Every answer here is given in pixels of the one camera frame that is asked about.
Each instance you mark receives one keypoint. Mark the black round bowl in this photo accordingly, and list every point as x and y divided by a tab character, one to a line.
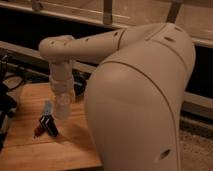
79	85

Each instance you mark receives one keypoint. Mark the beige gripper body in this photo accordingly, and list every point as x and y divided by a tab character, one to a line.
61	79

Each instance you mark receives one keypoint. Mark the blue eraser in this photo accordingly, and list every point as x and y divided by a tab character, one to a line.
48	108

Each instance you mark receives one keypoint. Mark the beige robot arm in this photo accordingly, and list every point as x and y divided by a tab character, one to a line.
134	96

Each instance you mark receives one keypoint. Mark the metal window frame rail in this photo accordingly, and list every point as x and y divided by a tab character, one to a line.
195	16

